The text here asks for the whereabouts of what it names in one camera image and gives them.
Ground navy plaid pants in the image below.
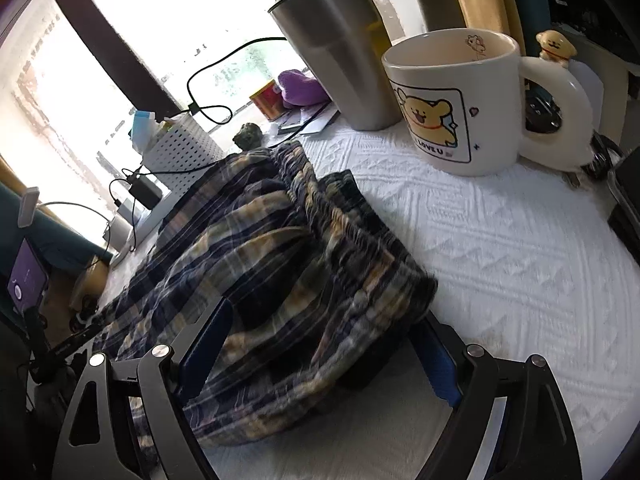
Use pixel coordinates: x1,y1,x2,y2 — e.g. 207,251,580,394
93,141,437,448

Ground tan lidded container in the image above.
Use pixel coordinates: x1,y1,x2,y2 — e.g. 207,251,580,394
70,257,110,312

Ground purple screen tablet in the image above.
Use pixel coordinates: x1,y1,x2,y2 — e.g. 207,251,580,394
8,238,50,315

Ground white textured bed cover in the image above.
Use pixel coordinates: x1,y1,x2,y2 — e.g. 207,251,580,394
210,122,639,479

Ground teal curtain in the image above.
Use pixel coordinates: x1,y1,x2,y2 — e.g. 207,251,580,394
0,184,112,278

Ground white desk lamp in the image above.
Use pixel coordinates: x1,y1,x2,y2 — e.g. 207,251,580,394
17,186,134,252

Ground white power strip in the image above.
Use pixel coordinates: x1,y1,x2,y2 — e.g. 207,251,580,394
110,192,180,268

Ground white charger plug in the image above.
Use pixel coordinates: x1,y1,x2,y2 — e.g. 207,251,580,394
117,198,143,226

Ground black power adapter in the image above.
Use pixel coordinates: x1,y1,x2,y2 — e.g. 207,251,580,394
126,174,163,210

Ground white perforated basket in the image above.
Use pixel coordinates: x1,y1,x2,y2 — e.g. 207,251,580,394
142,114,226,196

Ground blue white packet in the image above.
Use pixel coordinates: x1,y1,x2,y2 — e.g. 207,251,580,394
130,110,157,154

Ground small green plant ball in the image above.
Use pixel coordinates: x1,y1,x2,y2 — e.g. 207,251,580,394
232,122,264,151

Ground white bear mug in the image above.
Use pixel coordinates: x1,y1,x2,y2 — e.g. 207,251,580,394
382,28,592,177

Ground stainless steel tumbler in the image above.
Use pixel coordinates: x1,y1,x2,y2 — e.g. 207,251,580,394
269,0,401,131

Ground black cable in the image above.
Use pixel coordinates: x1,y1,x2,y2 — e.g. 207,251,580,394
107,36,342,187

